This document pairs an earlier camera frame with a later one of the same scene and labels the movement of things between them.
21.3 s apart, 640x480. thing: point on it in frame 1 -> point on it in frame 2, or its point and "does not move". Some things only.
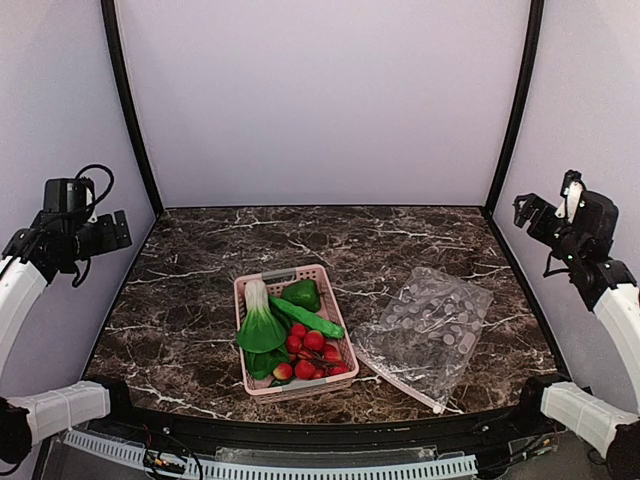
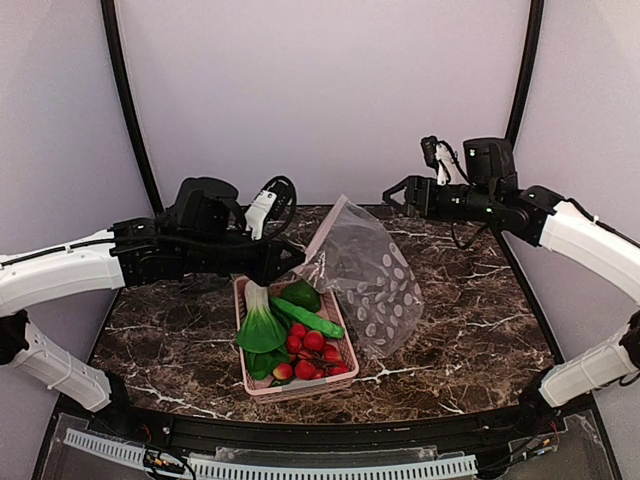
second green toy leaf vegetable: [259, 365] does not move
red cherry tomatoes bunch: [310, 357] does not move
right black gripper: [541, 216] -> [424, 195]
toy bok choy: [260, 330] does not move
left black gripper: [118, 230] -> [267, 259]
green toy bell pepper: [303, 294] does not move
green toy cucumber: [303, 316] does not move
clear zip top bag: [424, 336] -> [376, 289]
